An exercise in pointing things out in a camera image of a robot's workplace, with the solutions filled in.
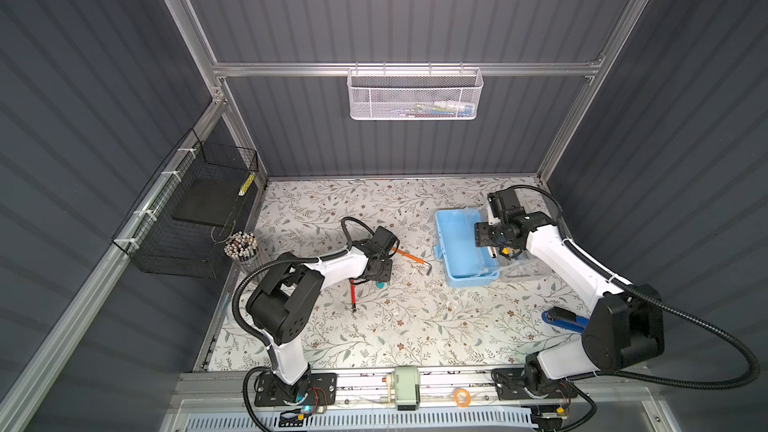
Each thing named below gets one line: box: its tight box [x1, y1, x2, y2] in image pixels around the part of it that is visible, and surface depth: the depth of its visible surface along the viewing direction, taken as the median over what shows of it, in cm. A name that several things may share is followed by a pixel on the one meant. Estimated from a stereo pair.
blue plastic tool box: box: [434, 208, 500, 287], surface depth 97 cm
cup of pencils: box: [223, 231, 263, 270], surface depth 82 cm
